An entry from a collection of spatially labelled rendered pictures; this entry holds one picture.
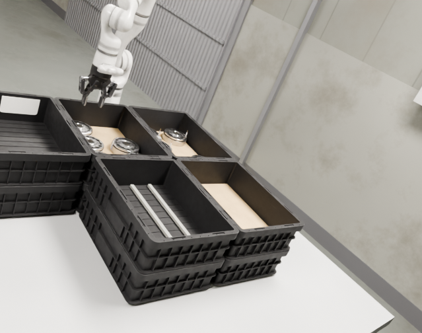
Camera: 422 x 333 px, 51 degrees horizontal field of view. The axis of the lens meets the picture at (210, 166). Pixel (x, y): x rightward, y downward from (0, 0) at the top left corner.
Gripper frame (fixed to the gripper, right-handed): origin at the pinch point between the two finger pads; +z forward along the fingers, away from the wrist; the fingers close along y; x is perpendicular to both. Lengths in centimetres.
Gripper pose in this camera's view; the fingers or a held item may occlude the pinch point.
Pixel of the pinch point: (92, 102)
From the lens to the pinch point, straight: 167.2
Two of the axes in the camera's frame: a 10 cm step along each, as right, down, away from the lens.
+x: 5.2, 5.6, -6.4
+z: -3.7, 8.2, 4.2
